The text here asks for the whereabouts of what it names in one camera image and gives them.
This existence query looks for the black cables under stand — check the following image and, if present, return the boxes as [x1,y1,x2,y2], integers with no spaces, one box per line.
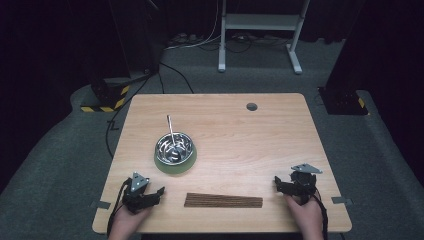
[198,31,292,54]

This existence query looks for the person's right hand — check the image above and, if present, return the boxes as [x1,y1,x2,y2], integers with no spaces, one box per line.
[283,194,325,240]

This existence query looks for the steel bowl with green base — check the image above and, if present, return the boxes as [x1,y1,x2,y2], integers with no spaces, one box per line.
[153,131,198,175]

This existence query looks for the black base with hazard stripes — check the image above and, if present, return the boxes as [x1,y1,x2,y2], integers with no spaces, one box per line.
[80,77,132,114]

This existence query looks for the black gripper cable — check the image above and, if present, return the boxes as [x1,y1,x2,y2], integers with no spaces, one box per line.
[106,177,133,238]
[312,190,330,240]

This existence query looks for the white metal stand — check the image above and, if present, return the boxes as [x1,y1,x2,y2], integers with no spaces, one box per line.
[217,0,312,75]

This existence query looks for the short black floor cable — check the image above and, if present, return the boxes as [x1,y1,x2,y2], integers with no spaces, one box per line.
[157,61,195,95]

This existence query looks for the black base with yellow mark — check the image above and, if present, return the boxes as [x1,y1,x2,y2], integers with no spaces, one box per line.
[317,86,370,117]

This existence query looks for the long black floor cable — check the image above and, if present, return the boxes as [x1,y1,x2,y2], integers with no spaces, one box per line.
[105,72,155,159]

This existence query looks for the grey tape strip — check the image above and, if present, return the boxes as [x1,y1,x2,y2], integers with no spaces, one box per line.
[89,199,112,211]
[330,196,354,206]

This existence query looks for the steel spoon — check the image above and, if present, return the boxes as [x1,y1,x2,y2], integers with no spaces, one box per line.
[166,114,184,162]

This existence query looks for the person's left hand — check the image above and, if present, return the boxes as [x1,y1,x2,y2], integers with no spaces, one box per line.
[109,201,153,236]

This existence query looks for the row of brown chopsticks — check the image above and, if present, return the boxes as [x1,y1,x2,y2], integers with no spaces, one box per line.
[183,192,264,209]

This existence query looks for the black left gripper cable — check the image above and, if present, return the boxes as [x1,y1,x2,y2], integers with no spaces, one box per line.
[106,177,133,238]

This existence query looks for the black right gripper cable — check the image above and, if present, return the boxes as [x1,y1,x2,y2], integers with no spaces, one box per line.
[312,190,330,240]

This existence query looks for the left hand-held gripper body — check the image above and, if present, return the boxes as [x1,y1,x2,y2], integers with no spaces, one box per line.
[121,171,160,215]

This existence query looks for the white floor cable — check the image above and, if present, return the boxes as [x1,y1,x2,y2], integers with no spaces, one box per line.
[164,0,222,52]

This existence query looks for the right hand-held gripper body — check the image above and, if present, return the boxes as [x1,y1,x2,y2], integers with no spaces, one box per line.
[282,162,324,205]

